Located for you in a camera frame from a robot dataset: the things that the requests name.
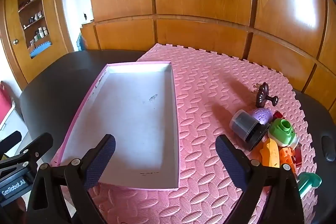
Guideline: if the teal plastic cylinder cup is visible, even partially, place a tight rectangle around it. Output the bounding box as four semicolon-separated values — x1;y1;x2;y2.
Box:
297;172;322;199

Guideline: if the yellow plastic piece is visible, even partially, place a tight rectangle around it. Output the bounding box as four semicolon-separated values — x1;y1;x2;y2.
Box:
250;138;280;168

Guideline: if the orange cube block toy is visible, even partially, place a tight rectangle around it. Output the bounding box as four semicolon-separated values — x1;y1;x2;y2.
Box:
279;147;297;174

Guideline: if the red puzzle piece block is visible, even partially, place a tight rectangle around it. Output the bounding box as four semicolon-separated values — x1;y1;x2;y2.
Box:
294;143;302;167

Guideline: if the green white plug device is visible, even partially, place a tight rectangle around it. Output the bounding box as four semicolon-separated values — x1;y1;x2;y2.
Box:
268;118;299;149

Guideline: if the clear jar black lid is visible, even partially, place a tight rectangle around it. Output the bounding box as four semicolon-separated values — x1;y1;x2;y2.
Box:
230;110;270;151

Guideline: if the purple oval perforated case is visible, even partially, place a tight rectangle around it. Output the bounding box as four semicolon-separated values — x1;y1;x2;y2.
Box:
249;108;273;124

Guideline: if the red glossy cylinder bottle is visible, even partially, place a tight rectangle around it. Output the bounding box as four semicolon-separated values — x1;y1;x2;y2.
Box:
273;111;284;121

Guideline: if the dark brown mushroom brush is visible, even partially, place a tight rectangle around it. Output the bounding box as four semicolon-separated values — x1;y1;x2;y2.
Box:
256;83;278;108

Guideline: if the red white storage box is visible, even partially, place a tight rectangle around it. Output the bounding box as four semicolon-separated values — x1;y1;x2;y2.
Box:
0;81;15;130

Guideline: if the black padded massage table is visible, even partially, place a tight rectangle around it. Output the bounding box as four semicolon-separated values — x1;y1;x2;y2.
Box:
19;50;335;223

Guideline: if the black face hole cushion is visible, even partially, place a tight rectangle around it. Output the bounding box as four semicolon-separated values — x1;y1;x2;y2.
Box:
321;136;336;162

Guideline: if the pink white cardboard tray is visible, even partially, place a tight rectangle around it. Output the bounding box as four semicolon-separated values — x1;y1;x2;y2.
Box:
52;61;180;190

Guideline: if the wooden door with shelves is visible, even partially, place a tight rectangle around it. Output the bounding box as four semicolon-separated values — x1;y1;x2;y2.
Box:
1;0;74;89

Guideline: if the pink foam puzzle mat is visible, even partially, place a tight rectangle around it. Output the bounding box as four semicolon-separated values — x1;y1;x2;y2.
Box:
89;44;317;223

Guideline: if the blue foam mat piece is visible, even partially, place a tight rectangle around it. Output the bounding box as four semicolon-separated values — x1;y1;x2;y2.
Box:
76;33;86;51

